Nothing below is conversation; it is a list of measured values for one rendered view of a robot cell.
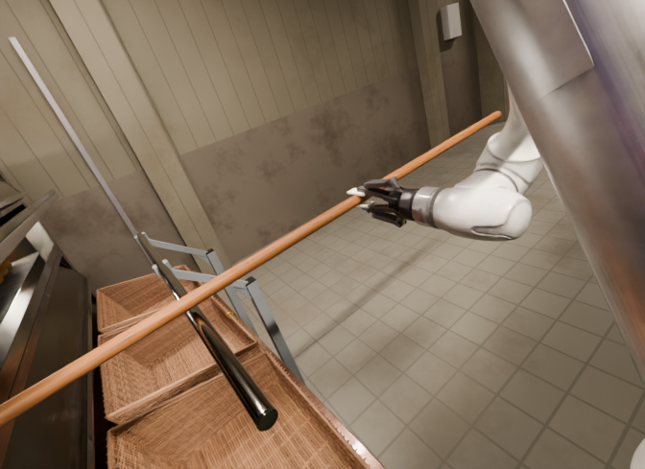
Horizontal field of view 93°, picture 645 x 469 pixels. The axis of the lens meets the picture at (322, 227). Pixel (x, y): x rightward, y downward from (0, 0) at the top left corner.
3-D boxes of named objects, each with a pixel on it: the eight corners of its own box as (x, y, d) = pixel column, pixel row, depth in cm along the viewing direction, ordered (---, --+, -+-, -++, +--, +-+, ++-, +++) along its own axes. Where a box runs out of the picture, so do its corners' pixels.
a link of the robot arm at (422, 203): (435, 237, 65) (412, 232, 70) (458, 218, 70) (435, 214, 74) (428, 199, 62) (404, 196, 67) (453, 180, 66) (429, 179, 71)
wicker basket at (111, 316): (130, 375, 145) (95, 332, 133) (120, 325, 189) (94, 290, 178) (223, 313, 167) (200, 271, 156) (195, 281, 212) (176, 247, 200)
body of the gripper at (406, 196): (408, 196, 67) (376, 192, 74) (415, 229, 70) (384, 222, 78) (428, 181, 70) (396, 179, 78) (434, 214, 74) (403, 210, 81)
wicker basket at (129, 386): (152, 474, 98) (102, 421, 87) (130, 379, 142) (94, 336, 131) (274, 368, 122) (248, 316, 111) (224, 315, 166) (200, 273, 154)
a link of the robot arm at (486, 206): (437, 243, 66) (467, 207, 71) (515, 261, 54) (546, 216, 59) (424, 202, 61) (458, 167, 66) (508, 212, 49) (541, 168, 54)
